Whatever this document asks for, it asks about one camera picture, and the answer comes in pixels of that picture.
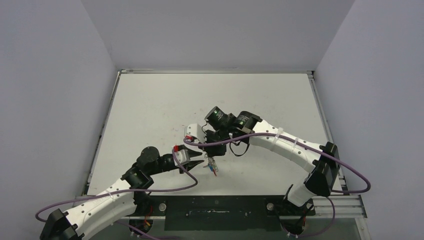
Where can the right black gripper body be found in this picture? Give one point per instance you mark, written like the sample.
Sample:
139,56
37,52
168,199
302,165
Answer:
216,148

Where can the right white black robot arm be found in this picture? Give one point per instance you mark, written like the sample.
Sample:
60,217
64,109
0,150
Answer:
315,158

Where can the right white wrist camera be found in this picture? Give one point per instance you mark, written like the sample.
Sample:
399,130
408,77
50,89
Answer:
194,132

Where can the aluminium frame rail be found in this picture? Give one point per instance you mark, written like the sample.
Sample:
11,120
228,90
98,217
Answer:
344,207

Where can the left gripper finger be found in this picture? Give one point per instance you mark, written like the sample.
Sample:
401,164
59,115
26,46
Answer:
192,164
193,154

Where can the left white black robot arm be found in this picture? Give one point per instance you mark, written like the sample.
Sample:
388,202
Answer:
124,197

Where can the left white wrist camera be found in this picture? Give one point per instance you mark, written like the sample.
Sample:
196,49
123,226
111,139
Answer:
181,155

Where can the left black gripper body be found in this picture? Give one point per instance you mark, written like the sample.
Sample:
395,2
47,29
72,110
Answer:
165,165

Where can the large keyring with red sleeve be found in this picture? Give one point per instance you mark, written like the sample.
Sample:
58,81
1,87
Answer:
211,165

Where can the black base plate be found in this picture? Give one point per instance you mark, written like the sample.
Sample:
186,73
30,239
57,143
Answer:
223,222

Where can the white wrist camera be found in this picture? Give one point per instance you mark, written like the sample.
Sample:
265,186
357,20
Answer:
181,155
194,132

